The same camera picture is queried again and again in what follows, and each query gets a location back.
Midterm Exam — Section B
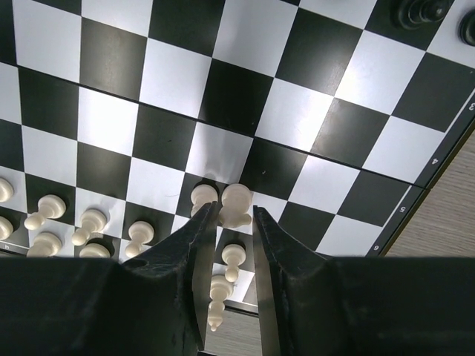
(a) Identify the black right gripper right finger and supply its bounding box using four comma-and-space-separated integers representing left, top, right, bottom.
253, 207, 474, 355

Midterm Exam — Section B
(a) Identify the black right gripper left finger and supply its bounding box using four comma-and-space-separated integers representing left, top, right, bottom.
1, 203, 217, 355

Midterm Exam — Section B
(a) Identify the white chess piece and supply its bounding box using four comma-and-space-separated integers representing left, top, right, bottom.
219, 183, 252, 228

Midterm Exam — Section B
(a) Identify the black white chessboard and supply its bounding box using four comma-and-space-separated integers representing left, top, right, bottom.
0, 0, 475, 316

